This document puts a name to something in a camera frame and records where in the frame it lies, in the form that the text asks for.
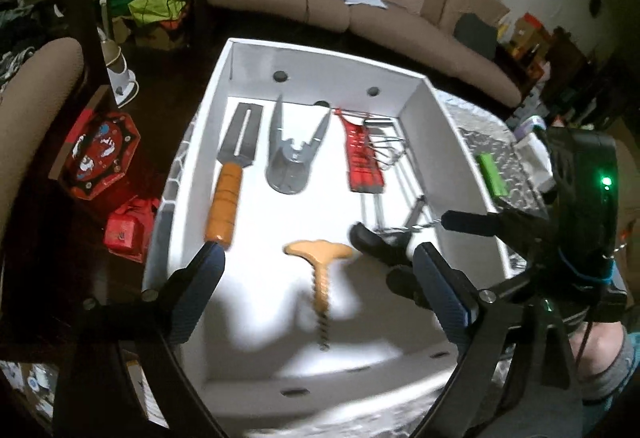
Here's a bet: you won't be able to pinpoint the red octagonal tin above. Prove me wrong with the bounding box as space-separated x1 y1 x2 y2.
49 86 143 203

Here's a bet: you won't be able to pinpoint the brown armchair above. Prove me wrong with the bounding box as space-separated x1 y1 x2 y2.
0 37 86 219

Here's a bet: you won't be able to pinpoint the yellow boxes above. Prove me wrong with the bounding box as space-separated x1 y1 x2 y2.
510 13 543 59

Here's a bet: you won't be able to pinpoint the white stand base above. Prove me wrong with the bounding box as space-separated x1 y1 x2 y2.
97 26 140 106

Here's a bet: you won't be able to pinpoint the dark grey cushion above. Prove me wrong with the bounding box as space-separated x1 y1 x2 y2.
454 12 498 59

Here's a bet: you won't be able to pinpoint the small red box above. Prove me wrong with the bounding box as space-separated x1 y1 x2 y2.
104 198 161 264

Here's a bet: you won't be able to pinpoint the white box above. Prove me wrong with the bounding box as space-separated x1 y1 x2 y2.
141 37 521 438

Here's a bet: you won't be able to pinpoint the green handled tool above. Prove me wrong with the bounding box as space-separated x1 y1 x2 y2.
477 153 508 196

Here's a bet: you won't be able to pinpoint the brown sofa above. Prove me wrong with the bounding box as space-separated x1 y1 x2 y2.
206 0 523 108

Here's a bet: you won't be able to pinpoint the wooden handled corkscrew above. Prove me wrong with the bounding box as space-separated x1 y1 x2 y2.
282 239 355 351

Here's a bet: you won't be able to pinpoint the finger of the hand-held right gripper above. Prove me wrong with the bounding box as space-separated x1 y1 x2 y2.
442 209 551 249

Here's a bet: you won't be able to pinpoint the white plastic bag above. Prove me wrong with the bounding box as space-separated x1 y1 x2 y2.
515 115 551 189

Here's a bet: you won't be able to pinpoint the green cloth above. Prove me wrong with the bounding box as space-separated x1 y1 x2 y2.
107 0 188 26

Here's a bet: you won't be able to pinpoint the grey metal pronged tool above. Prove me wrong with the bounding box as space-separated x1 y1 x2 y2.
265 94 332 195

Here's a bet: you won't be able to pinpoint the wooden handled slotted spatula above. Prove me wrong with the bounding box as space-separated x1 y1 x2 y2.
204 102 264 250

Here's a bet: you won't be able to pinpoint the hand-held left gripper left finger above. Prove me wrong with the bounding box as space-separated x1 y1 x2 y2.
52 241 231 438

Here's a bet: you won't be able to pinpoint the red perforated kitchen tool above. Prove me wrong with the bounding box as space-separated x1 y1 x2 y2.
334 107 387 193

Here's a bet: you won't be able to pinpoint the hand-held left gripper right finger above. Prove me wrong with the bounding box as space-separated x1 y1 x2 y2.
410 241 586 438

